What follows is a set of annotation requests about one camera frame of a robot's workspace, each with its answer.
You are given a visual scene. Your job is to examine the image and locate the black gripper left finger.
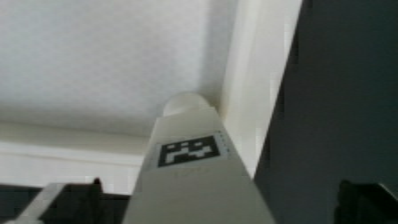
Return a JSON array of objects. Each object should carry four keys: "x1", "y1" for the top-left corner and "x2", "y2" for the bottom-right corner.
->
[{"x1": 11, "y1": 177, "x2": 107, "y2": 224}]

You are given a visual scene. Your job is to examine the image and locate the white desk leg with marker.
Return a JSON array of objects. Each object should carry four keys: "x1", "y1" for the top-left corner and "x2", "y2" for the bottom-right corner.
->
[{"x1": 123, "y1": 93, "x2": 278, "y2": 224}]

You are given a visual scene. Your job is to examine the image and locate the white desk top tray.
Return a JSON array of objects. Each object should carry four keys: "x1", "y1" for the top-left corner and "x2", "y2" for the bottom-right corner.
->
[{"x1": 0, "y1": 0, "x2": 304, "y2": 194}]

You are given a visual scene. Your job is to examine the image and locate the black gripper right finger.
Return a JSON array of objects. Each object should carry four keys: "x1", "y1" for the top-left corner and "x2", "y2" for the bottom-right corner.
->
[{"x1": 335, "y1": 180, "x2": 398, "y2": 224}]

